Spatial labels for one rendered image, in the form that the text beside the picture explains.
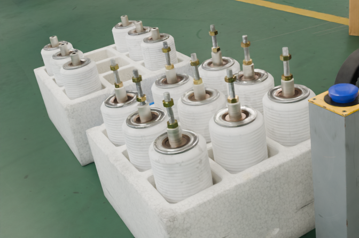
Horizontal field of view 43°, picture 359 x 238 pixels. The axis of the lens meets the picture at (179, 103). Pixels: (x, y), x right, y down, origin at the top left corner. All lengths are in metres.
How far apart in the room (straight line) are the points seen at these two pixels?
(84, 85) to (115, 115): 0.31
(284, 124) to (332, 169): 0.16
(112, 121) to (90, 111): 0.28
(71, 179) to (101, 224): 0.22
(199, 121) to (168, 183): 0.17
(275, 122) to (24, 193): 0.68
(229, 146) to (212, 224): 0.13
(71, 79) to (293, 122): 0.61
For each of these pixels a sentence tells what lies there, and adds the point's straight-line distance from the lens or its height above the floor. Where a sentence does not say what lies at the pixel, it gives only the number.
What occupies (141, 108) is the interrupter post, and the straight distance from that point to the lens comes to 0.82.
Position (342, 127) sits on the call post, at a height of 0.29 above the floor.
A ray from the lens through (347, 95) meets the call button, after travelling 0.66.
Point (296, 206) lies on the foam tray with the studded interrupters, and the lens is 0.86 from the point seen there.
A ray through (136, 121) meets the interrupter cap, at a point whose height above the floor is 0.25.
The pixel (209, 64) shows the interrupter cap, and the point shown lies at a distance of 1.03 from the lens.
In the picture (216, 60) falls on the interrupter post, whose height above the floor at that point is 0.26.
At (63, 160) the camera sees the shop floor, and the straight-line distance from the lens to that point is 1.32.
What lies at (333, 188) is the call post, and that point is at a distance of 0.73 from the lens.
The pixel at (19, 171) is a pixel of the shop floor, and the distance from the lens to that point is 1.34.
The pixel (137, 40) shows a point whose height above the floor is 0.24.
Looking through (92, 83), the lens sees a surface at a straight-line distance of 1.21.
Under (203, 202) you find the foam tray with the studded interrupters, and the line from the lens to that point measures 0.72.
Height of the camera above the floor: 0.62
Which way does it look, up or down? 25 degrees down
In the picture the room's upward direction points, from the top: 11 degrees counter-clockwise
